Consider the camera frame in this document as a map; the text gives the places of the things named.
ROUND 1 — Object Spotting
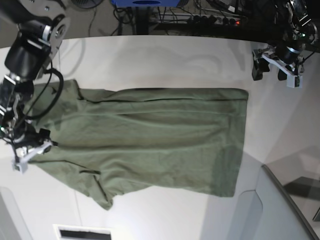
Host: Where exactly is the blue box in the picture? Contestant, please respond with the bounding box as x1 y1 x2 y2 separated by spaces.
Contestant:
111 0 189 8

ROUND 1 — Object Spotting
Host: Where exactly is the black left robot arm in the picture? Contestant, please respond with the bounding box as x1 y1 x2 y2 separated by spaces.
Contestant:
251 0 320 88

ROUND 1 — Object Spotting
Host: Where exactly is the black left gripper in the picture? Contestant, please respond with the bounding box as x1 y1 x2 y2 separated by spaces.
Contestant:
251 44 305 81

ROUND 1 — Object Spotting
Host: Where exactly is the green t-shirt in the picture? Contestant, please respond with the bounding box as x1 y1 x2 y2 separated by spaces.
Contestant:
29 79 249 210

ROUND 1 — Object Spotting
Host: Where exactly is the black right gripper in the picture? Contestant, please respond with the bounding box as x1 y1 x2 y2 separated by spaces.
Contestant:
9 127 53 157

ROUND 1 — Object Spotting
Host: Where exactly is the black table post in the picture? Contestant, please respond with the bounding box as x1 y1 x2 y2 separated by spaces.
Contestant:
135 7 151 35

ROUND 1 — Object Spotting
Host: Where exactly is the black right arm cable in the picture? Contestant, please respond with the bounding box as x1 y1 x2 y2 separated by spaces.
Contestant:
22 67 65 120

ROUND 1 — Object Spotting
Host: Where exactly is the black power strip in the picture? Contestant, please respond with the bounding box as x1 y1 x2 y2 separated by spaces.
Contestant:
157 12 242 27

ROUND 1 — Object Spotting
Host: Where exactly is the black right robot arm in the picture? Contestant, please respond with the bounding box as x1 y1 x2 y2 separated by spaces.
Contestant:
0 0 70 151

